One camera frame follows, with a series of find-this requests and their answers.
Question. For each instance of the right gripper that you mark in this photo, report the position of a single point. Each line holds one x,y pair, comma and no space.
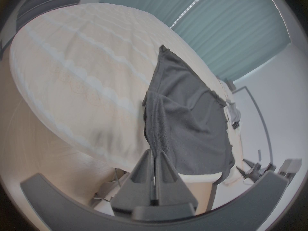
255,171

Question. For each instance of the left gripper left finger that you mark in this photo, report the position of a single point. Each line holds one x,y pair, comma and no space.
139,189

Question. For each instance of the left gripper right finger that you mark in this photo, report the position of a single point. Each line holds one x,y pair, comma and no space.
172,189

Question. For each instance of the black T-shirt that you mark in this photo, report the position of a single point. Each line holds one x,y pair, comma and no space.
182,109

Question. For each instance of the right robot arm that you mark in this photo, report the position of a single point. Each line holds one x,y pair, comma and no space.
266,170

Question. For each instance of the bed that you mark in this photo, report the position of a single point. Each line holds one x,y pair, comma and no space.
84,80

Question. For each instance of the white garment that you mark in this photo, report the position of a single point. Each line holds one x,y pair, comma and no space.
237,130

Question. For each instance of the black shiny garment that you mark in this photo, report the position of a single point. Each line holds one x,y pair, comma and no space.
235,123

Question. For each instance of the grey garment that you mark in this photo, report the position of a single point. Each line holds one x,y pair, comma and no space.
234,113

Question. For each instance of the blue-green curtain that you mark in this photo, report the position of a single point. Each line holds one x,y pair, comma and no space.
228,32
149,1

